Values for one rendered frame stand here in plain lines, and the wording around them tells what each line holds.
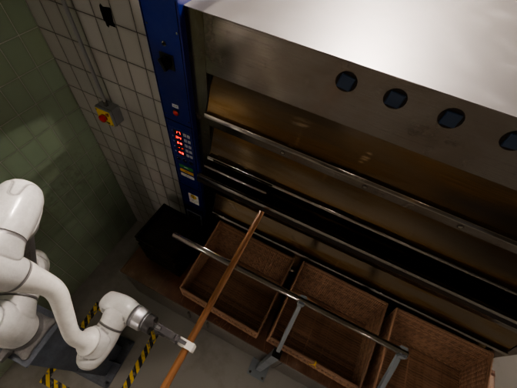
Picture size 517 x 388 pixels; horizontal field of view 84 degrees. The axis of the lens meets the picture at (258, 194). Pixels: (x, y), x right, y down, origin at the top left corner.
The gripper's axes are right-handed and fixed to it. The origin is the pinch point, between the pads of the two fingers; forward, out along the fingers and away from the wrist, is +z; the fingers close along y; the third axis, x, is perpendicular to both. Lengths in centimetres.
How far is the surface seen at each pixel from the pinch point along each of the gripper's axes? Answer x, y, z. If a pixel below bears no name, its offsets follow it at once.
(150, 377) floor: 22, 120, -32
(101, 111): -70, -30, -92
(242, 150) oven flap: -77, -36, -15
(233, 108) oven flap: -75, -59, -20
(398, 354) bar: -37, 3, 84
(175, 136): -73, -30, -50
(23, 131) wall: -45, -22, -123
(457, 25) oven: -121, -91, 44
